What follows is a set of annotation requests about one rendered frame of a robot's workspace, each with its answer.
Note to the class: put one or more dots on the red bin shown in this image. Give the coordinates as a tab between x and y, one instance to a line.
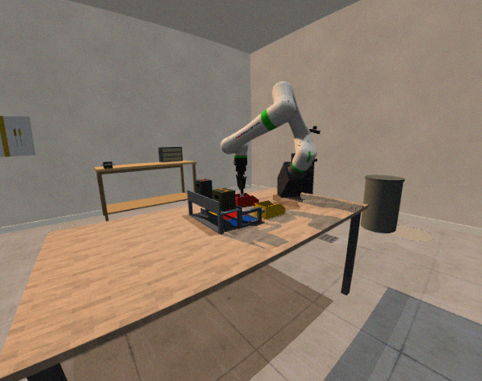
246	201

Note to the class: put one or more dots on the yellow bin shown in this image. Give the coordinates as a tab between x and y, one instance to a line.
271	210

